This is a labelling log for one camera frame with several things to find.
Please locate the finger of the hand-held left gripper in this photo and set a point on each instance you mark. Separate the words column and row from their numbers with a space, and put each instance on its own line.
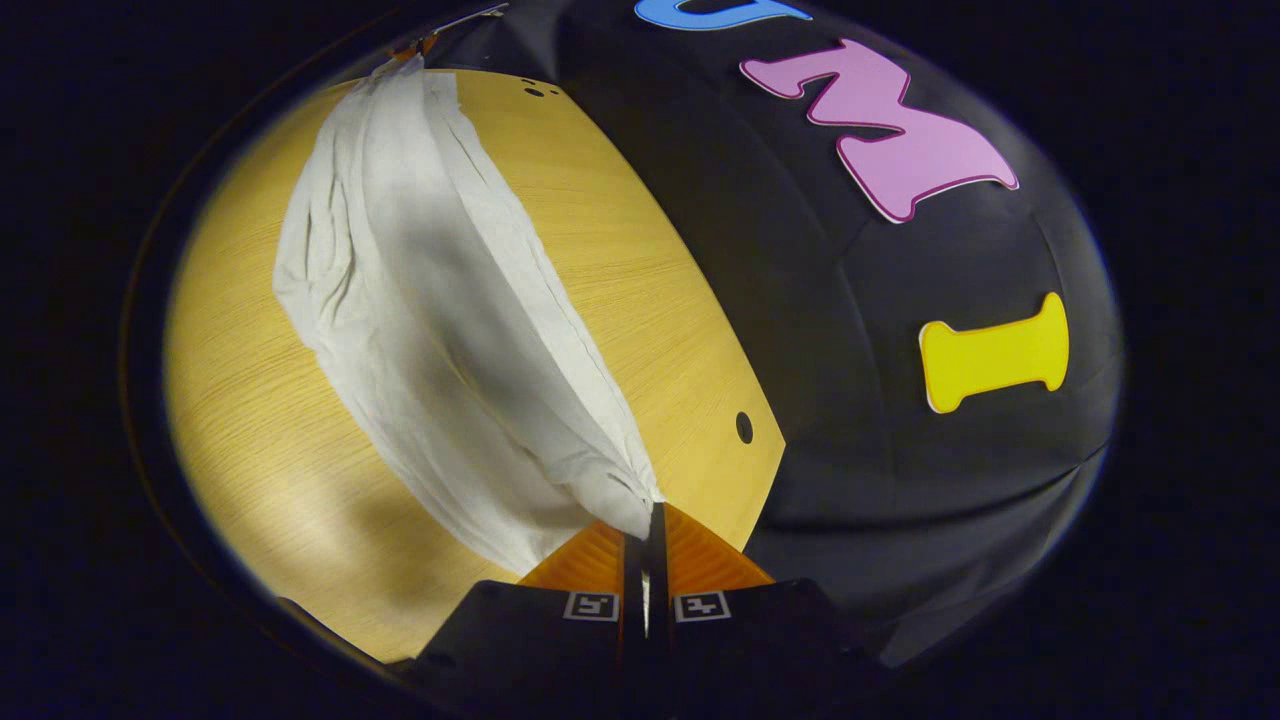
column 415, row 46

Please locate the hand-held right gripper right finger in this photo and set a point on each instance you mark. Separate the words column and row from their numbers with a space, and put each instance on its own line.
column 658, row 560

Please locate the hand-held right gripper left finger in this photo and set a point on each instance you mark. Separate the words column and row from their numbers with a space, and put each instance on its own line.
column 632, row 575

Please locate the white jeans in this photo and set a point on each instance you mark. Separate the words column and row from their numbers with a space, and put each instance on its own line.
column 420, row 300

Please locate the black backdrop cloth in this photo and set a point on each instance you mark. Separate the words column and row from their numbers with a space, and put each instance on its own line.
column 850, row 350

